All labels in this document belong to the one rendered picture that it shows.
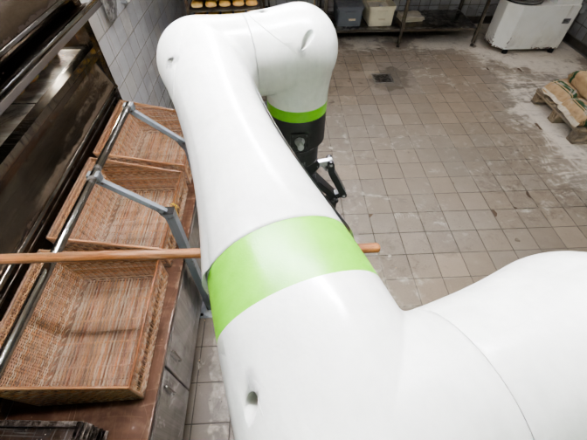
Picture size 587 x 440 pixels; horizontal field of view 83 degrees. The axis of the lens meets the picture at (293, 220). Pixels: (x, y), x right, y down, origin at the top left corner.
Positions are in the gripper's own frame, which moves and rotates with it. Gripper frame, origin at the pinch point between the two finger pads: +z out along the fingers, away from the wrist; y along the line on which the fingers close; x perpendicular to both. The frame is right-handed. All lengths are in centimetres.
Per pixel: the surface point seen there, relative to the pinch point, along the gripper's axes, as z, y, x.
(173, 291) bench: 88, -54, 37
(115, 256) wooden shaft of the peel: 27, -51, 13
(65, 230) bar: 29, -71, 27
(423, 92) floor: 138, 181, 305
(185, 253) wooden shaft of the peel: 26.5, -31.0, 12.5
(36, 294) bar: 30, -72, 5
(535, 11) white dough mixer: 83, 337, 387
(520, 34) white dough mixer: 109, 332, 388
